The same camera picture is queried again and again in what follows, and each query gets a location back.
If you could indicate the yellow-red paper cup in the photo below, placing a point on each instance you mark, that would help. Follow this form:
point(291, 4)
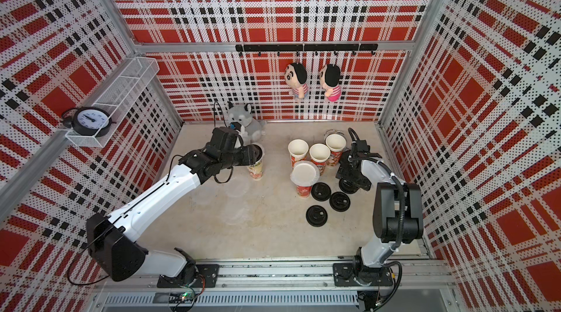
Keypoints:
point(256, 170)

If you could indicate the boy doll pink shirt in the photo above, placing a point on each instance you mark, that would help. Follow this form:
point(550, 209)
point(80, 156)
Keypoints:
point(330, 76)

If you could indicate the red paper cup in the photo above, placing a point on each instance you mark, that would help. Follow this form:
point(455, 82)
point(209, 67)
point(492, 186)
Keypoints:
point(304, 191)
point(298, 150)
point(320, 154)
point(336, 144)

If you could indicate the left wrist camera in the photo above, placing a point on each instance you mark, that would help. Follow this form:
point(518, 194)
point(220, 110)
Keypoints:
point(237, 126)

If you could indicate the white wire basket shelf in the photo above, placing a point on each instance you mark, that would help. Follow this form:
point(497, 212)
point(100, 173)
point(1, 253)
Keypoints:
point(118, 98)

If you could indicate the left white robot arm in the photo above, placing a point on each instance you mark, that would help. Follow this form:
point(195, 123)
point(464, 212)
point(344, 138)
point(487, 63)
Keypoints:
point(112, 239)

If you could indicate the black round clock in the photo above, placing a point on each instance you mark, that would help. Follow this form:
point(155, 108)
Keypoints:
point(87, 121)

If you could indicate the metal base rail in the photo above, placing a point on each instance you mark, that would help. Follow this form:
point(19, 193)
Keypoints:
point(292, 284)

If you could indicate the red paper cup front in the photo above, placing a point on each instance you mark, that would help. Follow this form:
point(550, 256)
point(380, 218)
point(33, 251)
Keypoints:
point(304, 191)

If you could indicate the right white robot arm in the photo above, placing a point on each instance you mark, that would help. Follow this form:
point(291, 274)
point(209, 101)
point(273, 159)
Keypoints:
point(397, 211)

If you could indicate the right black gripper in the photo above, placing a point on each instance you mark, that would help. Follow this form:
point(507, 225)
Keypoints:
point(345, 172)

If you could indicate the black hook rail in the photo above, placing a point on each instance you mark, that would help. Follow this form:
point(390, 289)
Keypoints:
point(306, 47)

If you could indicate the boy doll striped shirt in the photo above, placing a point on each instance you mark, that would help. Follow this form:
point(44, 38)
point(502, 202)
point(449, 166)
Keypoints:
point(296, 78)

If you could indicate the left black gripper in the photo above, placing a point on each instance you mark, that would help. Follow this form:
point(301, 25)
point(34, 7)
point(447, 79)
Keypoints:
point(244, 150)

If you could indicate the grey white husky plush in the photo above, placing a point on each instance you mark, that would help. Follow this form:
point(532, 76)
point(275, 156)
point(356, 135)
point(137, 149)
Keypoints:
point(253, 130)

